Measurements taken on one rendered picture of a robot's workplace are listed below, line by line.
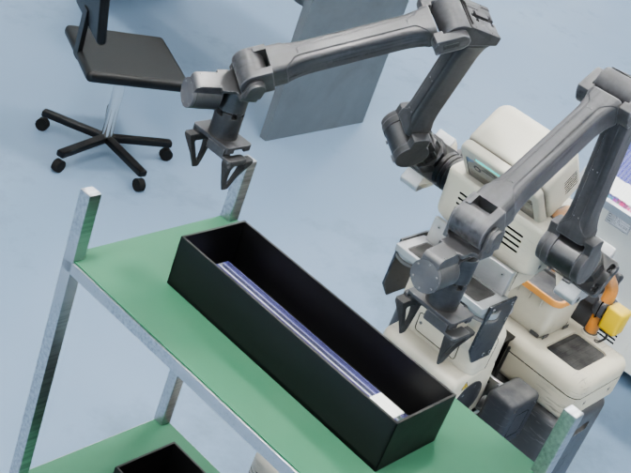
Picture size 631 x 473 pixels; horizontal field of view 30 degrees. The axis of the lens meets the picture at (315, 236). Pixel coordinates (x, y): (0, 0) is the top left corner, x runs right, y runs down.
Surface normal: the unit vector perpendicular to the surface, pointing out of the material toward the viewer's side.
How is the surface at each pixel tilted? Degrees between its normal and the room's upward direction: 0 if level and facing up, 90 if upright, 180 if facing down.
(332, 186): 0
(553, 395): 90
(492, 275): 90
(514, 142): 43
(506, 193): 32
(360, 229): 0
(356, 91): 90
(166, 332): 0
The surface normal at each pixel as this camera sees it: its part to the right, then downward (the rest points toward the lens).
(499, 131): -0.22, -0.47
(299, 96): 0.69, 0.54
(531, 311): -0.67, 0.22
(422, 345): 0.21, -0.78
